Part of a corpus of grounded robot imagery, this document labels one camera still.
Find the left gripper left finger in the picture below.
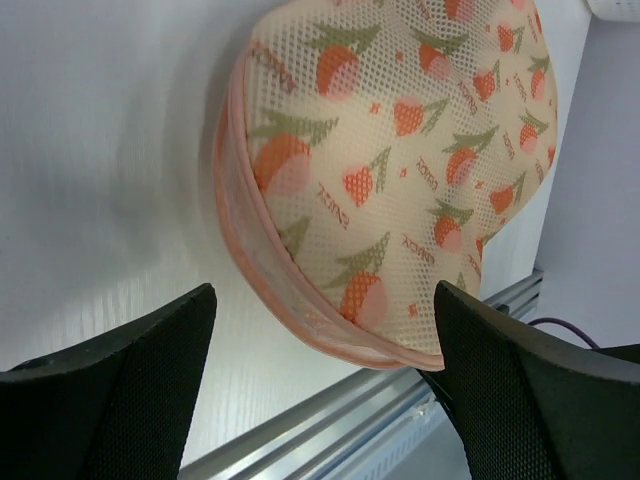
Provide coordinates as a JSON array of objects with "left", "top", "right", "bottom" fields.
[{"left": 1, "top": 284, "right": 217, "bottom": 479}]

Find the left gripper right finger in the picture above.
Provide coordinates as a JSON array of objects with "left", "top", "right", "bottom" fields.
[{"left": 420, "top": 281, "right": 639, "bottom": 479}]

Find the floral mesh laundry bag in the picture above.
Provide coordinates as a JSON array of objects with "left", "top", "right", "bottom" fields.
[{"left": 213, "top": 1, "right": 558, "bottom": 371}]

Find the white plastic basket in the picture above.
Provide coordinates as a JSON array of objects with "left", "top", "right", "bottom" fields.
[{"left": 586, "top": 0, "right": 640, "bottom": 23}]

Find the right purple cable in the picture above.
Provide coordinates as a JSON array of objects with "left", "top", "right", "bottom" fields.
[{"left": 529, "top": 317, "right": 601, "bottom": 351}]

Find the aluminium front rail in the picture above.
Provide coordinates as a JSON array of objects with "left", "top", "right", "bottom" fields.
[{"left": 179, "top": 267, "right": 546, "bottom": 480}]

